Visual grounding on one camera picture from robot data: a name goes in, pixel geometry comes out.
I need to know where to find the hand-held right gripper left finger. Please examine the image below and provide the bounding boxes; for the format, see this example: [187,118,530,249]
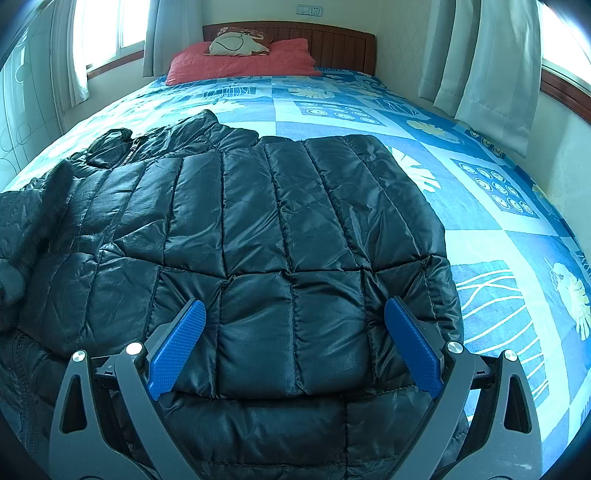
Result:
[48,298,207,480]

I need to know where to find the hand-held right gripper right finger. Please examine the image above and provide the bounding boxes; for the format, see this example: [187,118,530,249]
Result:
[384,296,543,480]

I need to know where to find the black puffer jacket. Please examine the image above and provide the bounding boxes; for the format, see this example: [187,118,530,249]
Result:
[0,109,465,480]

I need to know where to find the blue patterned bed sheet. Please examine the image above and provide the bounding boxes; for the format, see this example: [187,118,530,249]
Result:
[0,67,591,467]

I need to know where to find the frosted glass wardrobe door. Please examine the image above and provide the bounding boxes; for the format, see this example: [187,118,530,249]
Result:
[0,14,64,192]

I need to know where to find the white curtain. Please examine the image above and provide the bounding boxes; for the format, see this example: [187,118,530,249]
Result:
[418,0,543,158]
[142,0,204,78]
[50,0,90,108]

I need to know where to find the red pillow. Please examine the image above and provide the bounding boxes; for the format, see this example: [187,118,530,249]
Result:
[165,38,322,87]

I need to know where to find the cream patterned cushion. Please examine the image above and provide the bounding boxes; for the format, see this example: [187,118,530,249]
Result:
[209,28,273,57]

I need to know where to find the brown wooden headboard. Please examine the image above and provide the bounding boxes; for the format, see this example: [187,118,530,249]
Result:
[202,21,377,76]

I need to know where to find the window with wooden sill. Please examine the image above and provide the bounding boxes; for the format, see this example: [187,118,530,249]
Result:
[74,0,151,77]
[538,0,591,125]

